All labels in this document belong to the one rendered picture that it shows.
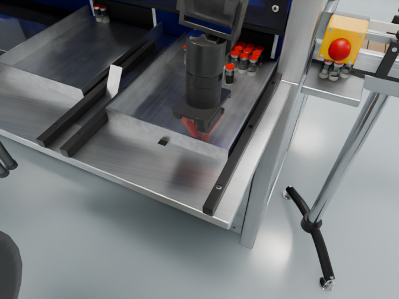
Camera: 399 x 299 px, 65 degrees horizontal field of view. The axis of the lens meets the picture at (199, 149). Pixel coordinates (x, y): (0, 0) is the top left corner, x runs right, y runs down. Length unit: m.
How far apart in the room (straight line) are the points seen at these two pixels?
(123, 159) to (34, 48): 0.47
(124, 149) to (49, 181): 1.23
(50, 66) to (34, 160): 1.13
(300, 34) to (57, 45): 0.62
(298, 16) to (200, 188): 0.39
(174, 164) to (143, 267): 0.91
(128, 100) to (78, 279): 0.95
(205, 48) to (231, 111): 0.25
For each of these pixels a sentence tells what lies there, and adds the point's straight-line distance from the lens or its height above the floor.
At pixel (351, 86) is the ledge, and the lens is 0.81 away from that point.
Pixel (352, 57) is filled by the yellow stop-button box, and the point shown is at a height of 0.98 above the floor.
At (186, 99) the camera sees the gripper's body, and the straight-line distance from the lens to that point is 0.50.
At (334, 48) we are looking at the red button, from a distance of 0.67.
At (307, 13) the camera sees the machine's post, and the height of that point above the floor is 1.04.
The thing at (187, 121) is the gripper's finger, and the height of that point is 0.95.
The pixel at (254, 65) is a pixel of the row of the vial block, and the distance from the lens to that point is 0.75.
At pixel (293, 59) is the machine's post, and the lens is 0.74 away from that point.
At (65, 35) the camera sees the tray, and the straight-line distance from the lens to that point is 1.00.
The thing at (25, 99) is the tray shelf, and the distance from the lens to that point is 0.79.
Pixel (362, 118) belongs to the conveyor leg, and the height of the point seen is 0.72.
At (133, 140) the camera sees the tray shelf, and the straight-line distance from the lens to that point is 0.61.
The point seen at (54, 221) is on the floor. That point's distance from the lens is 1.65.
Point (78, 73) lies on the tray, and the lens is 0.82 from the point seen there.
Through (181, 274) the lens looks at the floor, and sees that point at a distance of 1.40.
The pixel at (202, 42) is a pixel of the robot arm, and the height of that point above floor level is 1.10.
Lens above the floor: 1.31
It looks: 48 degrees down
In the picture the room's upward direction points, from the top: straight up
